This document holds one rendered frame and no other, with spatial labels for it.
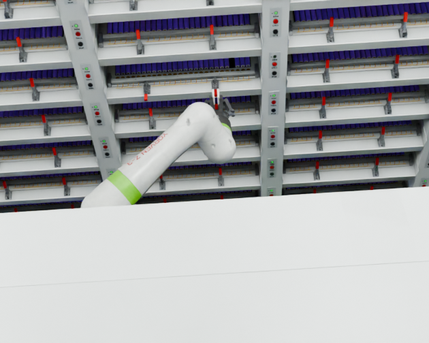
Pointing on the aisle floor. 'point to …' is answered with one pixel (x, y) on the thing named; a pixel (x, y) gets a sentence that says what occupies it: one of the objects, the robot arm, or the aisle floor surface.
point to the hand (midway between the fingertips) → (216, 96)
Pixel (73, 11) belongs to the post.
